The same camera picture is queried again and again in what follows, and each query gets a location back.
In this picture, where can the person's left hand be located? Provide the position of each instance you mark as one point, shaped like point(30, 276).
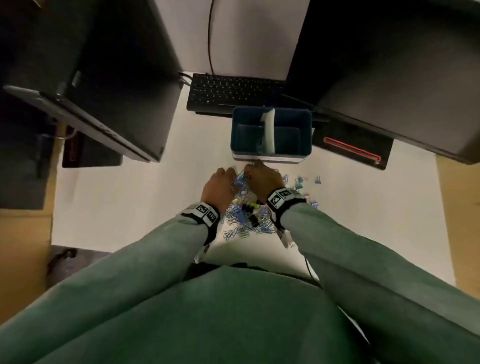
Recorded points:
point(218, 190)

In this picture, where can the person's right hand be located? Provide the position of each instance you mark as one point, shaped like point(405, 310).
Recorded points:
point(265, 182)

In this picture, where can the person's right fingers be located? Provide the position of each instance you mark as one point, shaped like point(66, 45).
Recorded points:
point(253, 168)

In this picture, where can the person's left fingers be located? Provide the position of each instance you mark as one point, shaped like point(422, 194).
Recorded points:
point(227, 173)

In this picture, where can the person's left forearm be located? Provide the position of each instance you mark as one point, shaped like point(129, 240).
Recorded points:
point(112, 285)

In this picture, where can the person's right forearm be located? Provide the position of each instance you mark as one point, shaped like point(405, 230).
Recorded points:
point(375, 273)

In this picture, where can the yellow binder clip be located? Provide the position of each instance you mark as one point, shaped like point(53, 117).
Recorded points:
point(254, 205)

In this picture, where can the blue desk organizer box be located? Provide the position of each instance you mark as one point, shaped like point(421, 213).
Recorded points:
point(272, 135)

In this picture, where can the black white right wrist tracker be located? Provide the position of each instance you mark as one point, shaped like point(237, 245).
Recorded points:
point(283, 198)

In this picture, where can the black white wrist tracker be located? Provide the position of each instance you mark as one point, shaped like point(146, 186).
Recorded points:
point(202, 214)
point(283, 198)

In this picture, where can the teal binder clip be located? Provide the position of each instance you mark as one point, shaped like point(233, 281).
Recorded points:
point(299, 184)

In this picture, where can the black binder clip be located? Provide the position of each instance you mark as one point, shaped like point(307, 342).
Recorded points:
point(250, 216)

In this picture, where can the black white left wrist tracker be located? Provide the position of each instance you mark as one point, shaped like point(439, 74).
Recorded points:
point(202, 214)

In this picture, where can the pile of blue paper clips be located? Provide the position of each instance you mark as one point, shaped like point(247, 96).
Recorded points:
point(240, 225)

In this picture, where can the black keyboard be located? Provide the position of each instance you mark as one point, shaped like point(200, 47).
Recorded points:
point(232, 92)

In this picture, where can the black base with red line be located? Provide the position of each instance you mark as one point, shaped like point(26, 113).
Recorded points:
point(352, 144)

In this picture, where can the black base with red mark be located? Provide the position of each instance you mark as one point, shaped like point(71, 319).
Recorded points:
point(90, 153)

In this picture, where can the person's green shirt torso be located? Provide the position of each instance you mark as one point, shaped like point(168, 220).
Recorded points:
point(210, 322)

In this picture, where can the large black monitor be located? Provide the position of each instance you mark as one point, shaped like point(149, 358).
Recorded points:
point(390, 67)

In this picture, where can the black chair part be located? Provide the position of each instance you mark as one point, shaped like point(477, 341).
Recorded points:
point(71, 262)

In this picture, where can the dark cabinet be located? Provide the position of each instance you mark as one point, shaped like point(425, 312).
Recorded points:
point(22, 165)

